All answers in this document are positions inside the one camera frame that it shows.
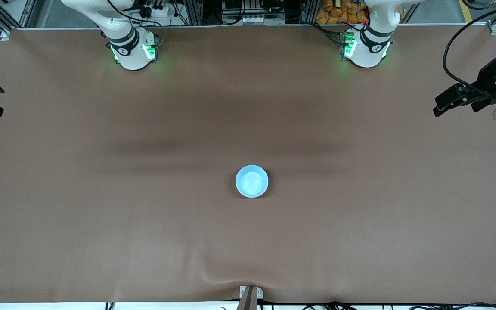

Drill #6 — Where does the orange objects pile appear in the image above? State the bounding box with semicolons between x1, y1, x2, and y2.
316;0;369;25

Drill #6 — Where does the white power strip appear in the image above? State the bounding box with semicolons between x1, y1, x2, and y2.
138;0;171;19

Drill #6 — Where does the brown table mat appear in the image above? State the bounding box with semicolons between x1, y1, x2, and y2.
0;24;496;304

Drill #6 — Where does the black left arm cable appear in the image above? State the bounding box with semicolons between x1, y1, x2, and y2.
443;0;496;95

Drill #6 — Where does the aluminium frame post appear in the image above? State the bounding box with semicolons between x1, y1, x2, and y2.
301;0;319;24
182;0;203;25

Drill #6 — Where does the blue bowl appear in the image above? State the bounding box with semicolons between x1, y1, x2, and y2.
235;165;269;198

